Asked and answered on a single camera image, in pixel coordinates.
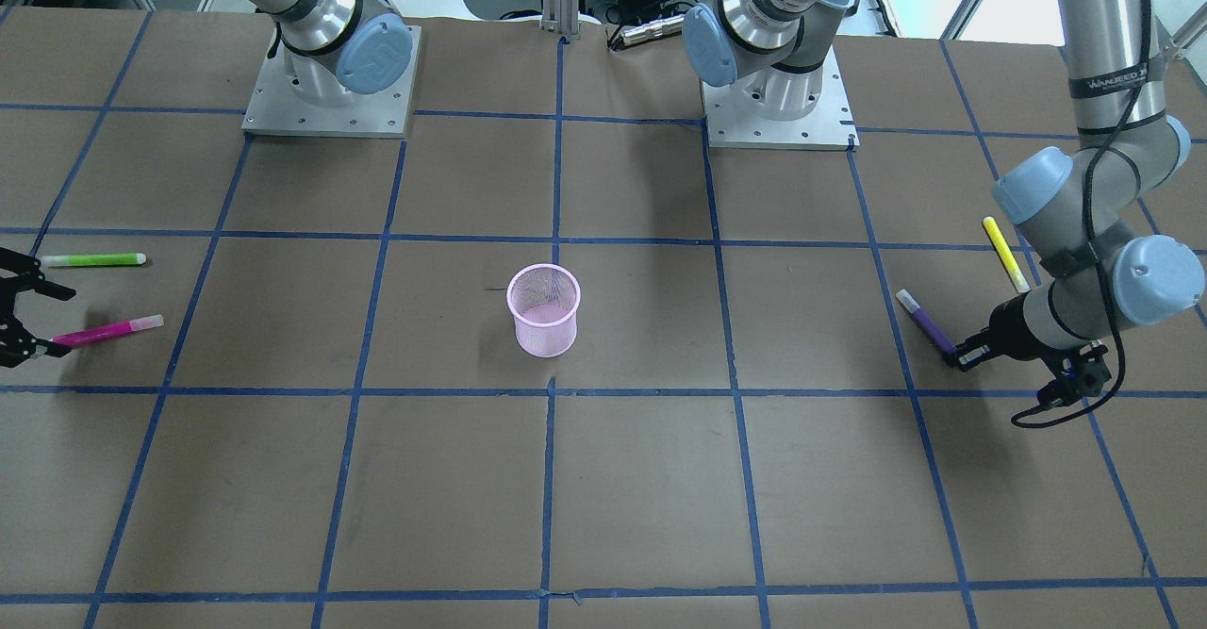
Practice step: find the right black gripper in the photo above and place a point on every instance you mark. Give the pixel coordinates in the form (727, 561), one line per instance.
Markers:
(11, 332)

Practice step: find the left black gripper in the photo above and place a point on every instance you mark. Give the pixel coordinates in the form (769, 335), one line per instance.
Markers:
(1012, 324)

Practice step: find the purple marker pen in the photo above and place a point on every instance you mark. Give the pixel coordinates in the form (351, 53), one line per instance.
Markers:
(932, 330)

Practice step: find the pink marker pen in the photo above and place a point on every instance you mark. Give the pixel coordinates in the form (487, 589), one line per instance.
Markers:
(109, 331)

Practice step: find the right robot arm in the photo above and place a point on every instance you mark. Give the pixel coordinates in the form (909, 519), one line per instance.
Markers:
(344, 54)

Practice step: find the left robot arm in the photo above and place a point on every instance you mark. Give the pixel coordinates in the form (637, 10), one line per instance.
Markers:
(1103, 278)

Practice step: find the pink mesh cup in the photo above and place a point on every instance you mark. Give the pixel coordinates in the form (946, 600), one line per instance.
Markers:
(543, 300)

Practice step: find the green marker pen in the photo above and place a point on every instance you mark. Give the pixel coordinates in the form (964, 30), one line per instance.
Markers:
(92, 260)

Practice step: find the yellow marker pen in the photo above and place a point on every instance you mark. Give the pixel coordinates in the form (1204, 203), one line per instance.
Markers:
(1005, 253)

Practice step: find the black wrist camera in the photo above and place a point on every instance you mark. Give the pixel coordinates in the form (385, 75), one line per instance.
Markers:
(1077, 374)

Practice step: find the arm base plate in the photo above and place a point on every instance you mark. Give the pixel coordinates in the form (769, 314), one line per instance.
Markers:
(774, 109)
(295, 97)

